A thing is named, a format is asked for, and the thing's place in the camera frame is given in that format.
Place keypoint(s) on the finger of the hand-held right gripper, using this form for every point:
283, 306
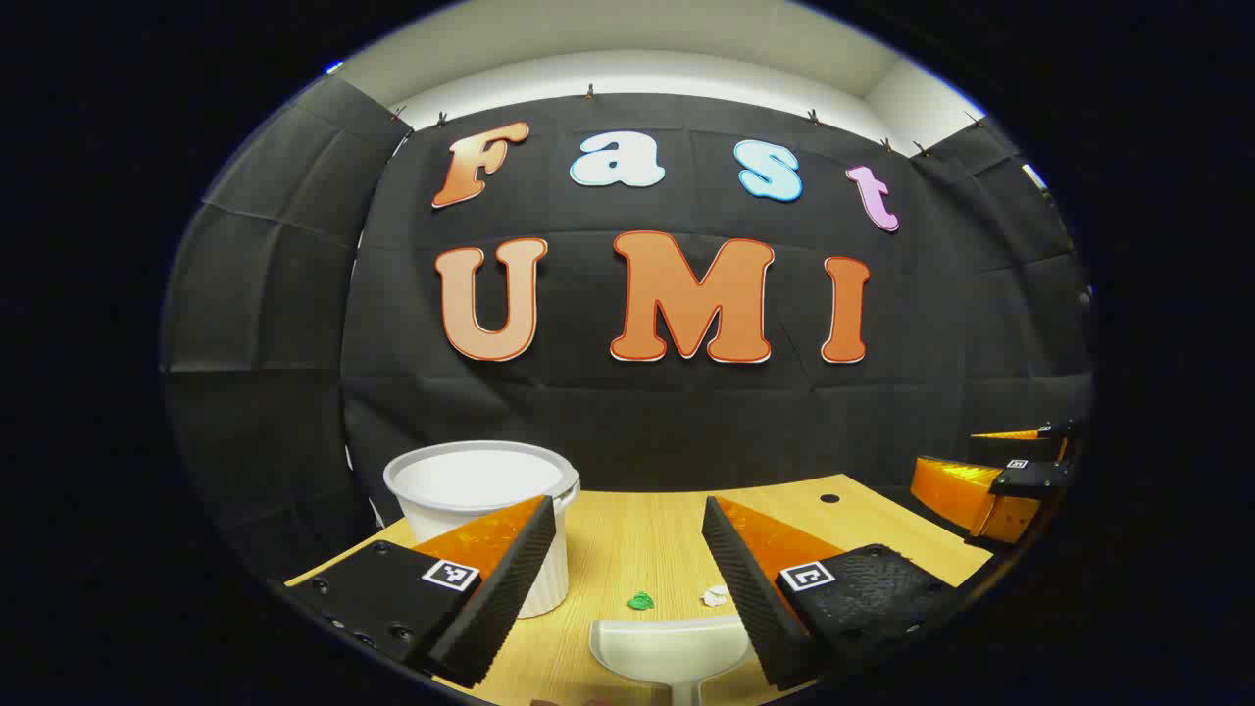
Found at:
956, 490
1020, 446

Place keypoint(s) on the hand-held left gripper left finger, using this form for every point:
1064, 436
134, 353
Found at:
510, 588

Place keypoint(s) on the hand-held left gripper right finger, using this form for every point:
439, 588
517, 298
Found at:
745, 598

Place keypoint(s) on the white paper ball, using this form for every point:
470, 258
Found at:
716, 595

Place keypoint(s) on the white dustpan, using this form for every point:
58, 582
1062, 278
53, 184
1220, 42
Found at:
672, 647

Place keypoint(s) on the green paper ball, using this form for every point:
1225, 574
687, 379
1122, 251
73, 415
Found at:
641, 601

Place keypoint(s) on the white garbage bin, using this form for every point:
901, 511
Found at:
471, 485

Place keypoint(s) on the wooden desktop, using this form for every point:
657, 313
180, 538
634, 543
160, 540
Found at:
637, 539

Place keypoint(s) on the row of backdrop clips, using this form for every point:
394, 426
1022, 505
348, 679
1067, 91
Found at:
589, 93

